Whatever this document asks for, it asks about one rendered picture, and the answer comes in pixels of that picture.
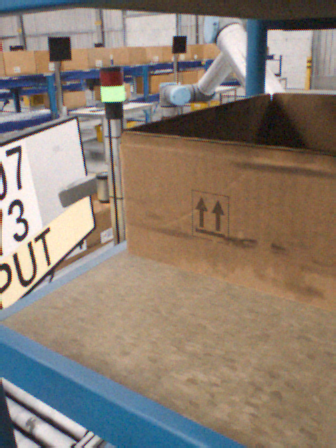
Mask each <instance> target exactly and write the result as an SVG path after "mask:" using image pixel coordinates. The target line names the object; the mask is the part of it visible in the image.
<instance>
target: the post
mask: <svg viewBox="0 0 336 448"><path fill-rule="evenodd" d="M103 129H104V140H105V151H106V163H107V173H108V185H109V196H110V207H111V218H112V230H113V241H114V247H115V246H117V245H119V244H121V243H123V242H124V241H126V240H127V238H126V224H125V211H124V199H123V186H122V172H121V160H120V147H119V144H120V143H121V137H120V133H121V131H122V130H124V129H127V118H126V117H124V119H119V120H106V119H104V123H103Z"/></svg>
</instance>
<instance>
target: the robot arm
mask: <svg viewBox="0 0 336 448"><path fill-rule="evenodd" d="M203 32H204V39H205V41H206V43H207V44H211V45H212V44H216V46H217V47H218V48H219V49H220V50H221V53H220V55H219V56H218V57H217V59H216V60H215V62H214V63H213V64H212V65H211V66H210V68H209V69H208V70H207V72H206V73H205V74H204V76H203V77H202V80H201V81H200V82H199V83H196V84H187V85H177V83H176V82H165V83H160V88H159V89H160V106H161V107H160V109H161V115H162V116H163V117H161V119H163V118H167V117H171V116H174V115H177V105H184V104H191V103H199V102H208V101H211V100H213V99H214V97H215V95H216V88H217V87H218V86H219V85H220V84H221V83H222V82H223V81H224V79H225V78H226V77H227V76H228V75H229V74H228V73H229V72H230V71H231V70H232V71H233V73H234V74H235V76H236V78H237V79H238V81H239V83H240V85H241V86H242V88H243V89H244V90H245V75H246V49H247V45H246V19H241V18H230V17H216V16H206V17H205V21H204V28H203ZM276 92H279V93H286V92H285V90H284V89H283V87H282V86H281V84H280V83H279V81H278V79H277V76H275V74H274V73H273V71H272V70H271V68H270V67H269V65H268V64H267V68H266V86H265V93H270V94H271V100H272V95H273V94H274V93H276Z"/></svg>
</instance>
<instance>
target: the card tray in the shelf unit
mask: <svg viewBox="0 0 336 448"><path fill-rule="evenodd" d="M120 137H121V143H120V144H119V147H120V160H121V172H122V186H123V199H124V211H125V224H126V238H127V250H128V253H130V254H133V255H136V256H140V257H143V258H147V259H150V260H154V261H157V262H161V263H164V264H168V265H171V266H175V267H177V268H181V269H184V270H188V271H191V272H195V273H198V274H202V275H205V276H209V277H212V278H215V279H218V280H222V281H225V282H229V283H232V284H236V285H243V286H246V287H249V288H252V289H256V290H259V291H262V292H266V293H269V294H273V295H275V296H279V297H282V298H286V299H289V300H293V301H295V302H299V303H302V304H303V303H306V304H309V305H313V306H315V307H319V308H322V309H326V310H329V311H332V312H335V313H336V94H318V93H279V92H276V93H274V94H273V95H272V100H271V94H270V93H261V94H258V95H254V96H250V97H246V98H242V99H238V100H234V101H231V102H227V103H223V104H219V105H215V106H207V107H205V108H201V109H197V110H193V111H189V112H185V113H182V114H178V115H174V116H171V117H167V118H163V119H160V120H156V121H152V122H149V123H145V124H141V125H137V126H135V127H131V128H127V129H124V130H122V131H121V133H120Z"/></svg>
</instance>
